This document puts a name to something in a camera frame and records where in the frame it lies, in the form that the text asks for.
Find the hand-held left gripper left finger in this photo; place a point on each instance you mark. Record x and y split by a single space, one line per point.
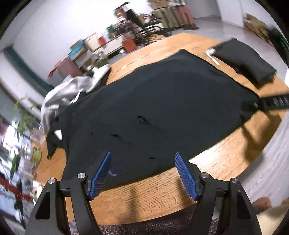
100 178

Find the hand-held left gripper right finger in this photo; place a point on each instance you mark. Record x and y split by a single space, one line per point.
187 178

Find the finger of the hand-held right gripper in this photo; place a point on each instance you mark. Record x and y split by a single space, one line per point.
271 102

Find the plain black shirt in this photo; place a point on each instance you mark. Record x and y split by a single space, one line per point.
158 101

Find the person's grey knitted sweater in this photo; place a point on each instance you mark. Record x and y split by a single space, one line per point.
146 226

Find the camouflage cloth pile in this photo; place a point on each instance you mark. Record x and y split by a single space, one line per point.
256 26

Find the brown rounded object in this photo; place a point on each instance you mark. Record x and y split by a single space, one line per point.
262 203

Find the beige cloth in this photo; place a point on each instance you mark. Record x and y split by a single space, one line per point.
271 220

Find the grey hoodie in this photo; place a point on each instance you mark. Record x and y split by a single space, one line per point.
65 90

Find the potted green plant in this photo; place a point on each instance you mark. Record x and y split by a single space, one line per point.
22 117

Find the brown board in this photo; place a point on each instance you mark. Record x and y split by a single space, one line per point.
67 67

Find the olive green crate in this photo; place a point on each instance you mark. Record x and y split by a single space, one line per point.
101 59

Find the pink suitcase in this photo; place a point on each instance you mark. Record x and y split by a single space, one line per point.
185 13

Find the teal cushion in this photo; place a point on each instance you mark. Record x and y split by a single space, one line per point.
76 48

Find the white low cabinet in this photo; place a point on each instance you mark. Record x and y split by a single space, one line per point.
115 46

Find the white box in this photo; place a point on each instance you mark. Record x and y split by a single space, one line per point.
91 41

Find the orange paper bag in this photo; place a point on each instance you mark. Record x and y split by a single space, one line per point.
129 44

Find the olive suitcase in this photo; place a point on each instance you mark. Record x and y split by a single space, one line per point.
166 13

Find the red box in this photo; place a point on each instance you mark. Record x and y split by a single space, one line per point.
102 39

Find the black wheeled scooter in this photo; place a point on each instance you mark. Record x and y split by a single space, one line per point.
149 29

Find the green box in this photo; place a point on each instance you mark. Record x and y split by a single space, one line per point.
110 30

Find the printed cardboard box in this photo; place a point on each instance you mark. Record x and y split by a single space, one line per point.
158 3

